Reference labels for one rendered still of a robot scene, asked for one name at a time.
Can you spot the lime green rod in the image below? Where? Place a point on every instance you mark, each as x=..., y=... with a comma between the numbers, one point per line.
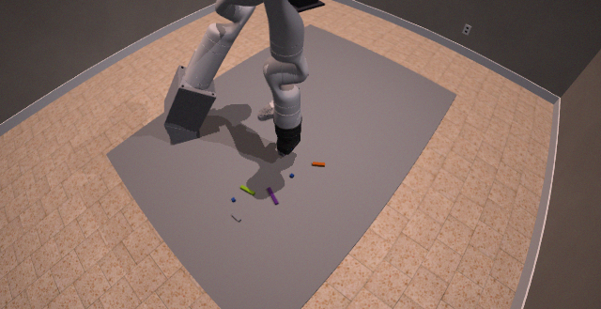
x=247, y=190

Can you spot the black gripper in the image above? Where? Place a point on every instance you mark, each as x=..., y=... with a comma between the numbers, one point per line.
x=287, y=128

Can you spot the purple rod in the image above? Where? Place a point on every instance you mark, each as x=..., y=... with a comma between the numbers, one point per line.
x=273, y=196

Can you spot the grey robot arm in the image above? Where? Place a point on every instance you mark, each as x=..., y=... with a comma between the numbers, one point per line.
x=286, y=45

